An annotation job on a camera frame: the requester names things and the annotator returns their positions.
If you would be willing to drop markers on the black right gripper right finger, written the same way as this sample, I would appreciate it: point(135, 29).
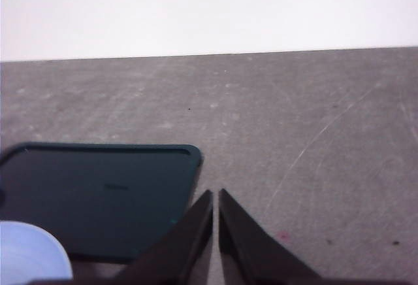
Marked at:
point(248, 255)

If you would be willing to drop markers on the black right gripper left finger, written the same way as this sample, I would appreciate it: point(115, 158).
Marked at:
point(178, 258)

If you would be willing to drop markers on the light blue plate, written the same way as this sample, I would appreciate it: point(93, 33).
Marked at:
point(28, 252)

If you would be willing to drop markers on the dark green plastic tray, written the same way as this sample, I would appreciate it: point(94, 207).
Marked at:
point(107, 202)

